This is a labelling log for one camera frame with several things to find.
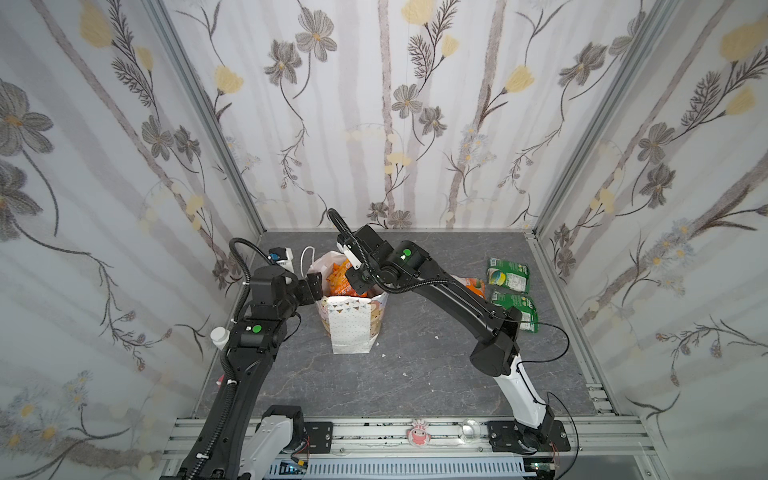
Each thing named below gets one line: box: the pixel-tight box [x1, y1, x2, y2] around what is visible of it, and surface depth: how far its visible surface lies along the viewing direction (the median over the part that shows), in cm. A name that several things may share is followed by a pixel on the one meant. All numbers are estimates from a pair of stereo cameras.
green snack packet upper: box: [487, 258, 530, 294], surface depth 106 cm
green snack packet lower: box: [491, 291, 539, 333], surface depth 99 cm
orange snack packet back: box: [450, 274, 487, 300], surface depth 103 cm
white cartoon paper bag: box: [307, 251, 389, 355], surface depth 80 cm
